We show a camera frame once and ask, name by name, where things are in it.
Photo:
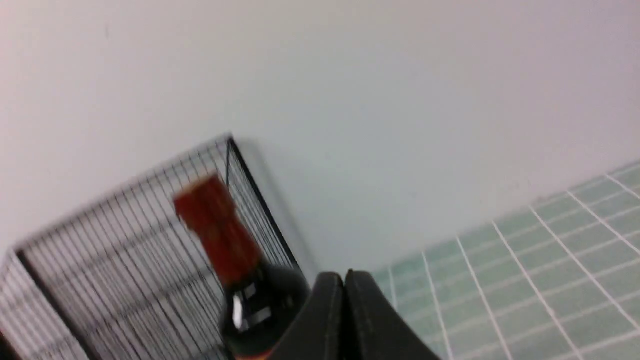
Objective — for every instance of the black wire mesh rack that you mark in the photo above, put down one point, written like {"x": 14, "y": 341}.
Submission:
{"x": 123, "y": 279}

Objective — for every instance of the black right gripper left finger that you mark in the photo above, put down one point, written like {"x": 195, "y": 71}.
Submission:
{"x": 316, "y": 332}

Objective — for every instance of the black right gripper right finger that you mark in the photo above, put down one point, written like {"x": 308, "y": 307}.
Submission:
{"x": 372, "y": 329}

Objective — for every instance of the soy sauce bottle red cap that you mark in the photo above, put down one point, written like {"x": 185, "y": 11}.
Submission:
{"x": 261, "y": 299}

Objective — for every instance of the green checkered table cloth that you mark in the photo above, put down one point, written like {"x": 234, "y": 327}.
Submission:
{"x": 556, "y": 280}

